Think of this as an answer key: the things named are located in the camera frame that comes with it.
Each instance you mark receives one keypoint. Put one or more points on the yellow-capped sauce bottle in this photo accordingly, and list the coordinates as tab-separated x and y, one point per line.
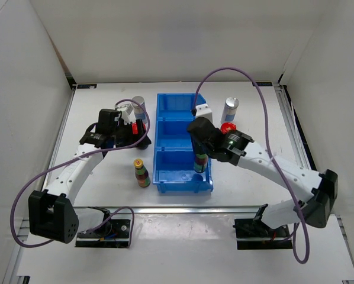
141	173
200	162

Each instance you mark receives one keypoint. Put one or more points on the right red-capped sauce jar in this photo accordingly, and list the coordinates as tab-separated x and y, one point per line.
227	126

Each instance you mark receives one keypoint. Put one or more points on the black corner label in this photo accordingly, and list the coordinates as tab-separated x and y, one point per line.
262	84
86	86

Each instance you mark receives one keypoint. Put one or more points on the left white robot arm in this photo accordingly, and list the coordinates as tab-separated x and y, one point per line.
51	211

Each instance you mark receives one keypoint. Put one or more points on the left black corner label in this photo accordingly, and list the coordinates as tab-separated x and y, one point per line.
86	86

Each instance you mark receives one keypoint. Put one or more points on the left silver-capped spice shaker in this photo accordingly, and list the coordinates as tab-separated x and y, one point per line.
139	108

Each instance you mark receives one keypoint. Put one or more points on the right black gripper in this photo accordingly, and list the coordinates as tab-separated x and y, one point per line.
197	149

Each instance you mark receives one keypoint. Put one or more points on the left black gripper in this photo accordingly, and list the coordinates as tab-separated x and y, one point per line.
132	137

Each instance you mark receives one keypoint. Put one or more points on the blue three-compartment plastic bin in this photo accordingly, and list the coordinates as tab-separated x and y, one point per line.
173	163

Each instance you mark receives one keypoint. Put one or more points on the red-capped sauce jar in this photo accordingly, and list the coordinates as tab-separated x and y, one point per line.
145	141
227	126

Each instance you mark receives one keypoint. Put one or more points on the left red-capped sauce jar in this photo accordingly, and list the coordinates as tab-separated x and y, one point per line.
145	141

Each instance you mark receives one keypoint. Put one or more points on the silver-capped spice shaker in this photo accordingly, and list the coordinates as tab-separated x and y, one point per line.
139	108
229	111

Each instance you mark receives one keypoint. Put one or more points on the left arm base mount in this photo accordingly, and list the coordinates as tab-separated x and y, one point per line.
116	233

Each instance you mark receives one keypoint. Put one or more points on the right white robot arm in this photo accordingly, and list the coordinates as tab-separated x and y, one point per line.
314	193

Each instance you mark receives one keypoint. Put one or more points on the front aluminium rail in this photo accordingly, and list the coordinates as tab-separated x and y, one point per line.
195	209

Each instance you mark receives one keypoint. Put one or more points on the right black corner label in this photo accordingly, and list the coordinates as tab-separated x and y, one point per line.
262	84

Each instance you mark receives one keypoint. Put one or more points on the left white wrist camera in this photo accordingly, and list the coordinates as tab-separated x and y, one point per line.
126	111

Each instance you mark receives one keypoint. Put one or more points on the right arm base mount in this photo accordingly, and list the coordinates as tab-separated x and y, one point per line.
252	234

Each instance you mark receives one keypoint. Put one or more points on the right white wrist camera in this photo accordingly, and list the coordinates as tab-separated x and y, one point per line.
203	110

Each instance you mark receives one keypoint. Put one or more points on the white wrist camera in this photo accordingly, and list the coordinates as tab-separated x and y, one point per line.
203	110
126	111

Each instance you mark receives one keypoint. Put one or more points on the right silver-capped spice shaker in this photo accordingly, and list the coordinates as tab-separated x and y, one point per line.
229	111

